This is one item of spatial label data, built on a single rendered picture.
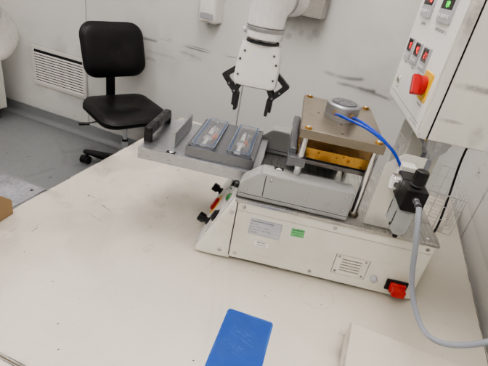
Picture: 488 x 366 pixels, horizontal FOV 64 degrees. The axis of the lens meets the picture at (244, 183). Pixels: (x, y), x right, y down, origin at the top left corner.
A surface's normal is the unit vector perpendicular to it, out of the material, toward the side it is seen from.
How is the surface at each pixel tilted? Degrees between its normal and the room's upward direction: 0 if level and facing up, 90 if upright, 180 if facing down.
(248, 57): 88
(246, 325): 0
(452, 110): 90
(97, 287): 0
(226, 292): 0
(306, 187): 90
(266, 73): 90
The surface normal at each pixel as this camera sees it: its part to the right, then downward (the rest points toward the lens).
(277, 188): -0.16, 0.46
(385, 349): 0.17, -0.86
